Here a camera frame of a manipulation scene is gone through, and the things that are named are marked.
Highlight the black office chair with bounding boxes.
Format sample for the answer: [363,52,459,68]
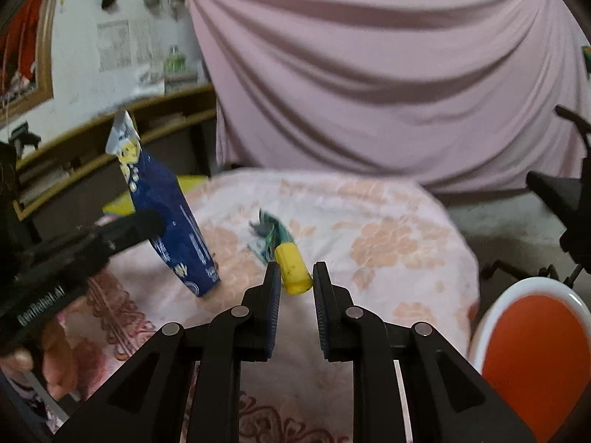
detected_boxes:
[480,104,591,287]

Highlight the orange basin with white rim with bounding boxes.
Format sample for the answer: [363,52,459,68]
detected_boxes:
[466,277,591,443]

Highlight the wooden window frame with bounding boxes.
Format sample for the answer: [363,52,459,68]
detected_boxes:
[0,0,65,125]

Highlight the yellow book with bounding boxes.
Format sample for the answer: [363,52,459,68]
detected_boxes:
[102,174,211,217]

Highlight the white wall chart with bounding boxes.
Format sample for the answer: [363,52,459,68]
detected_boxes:
[134,16,155,68]
[96,19,131,72]

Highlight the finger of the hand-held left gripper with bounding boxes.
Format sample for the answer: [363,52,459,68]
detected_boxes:
[21,209,166,281]

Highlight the blue snack packet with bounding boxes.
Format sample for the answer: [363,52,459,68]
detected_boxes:
[105,110,221,298]

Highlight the red hanging cloth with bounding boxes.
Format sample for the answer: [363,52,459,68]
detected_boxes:
[0,0,44,97]

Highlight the wooden shelf unit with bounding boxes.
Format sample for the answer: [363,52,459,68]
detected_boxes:
[14,84,218,241]

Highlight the pink hanging sheet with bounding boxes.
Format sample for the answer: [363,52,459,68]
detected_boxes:
[185,0,591,195]

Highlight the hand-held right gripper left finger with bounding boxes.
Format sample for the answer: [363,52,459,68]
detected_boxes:
[53,261,282,443]

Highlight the stack of shelved papers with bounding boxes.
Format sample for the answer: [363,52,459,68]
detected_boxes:
[18,159,81,204]

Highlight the yellow plastic cylinder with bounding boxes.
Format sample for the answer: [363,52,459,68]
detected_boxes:
[274,242,314,295]

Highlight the black tripod stand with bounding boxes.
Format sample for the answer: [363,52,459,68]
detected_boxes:
[8,121,43,153]

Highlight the pink floral blanket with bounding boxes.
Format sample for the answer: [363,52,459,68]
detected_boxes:
[9,168,481,443]

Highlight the jar with green contents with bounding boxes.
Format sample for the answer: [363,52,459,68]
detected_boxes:
[165,46,188,75]

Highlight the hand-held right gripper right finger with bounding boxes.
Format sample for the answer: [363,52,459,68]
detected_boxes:
[312,261,539,443]

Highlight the person's left hand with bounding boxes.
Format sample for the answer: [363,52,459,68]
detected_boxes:
[9,318,77,400]

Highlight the green and white wrapper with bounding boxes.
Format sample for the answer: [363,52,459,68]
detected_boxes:
[247,210,296,264]

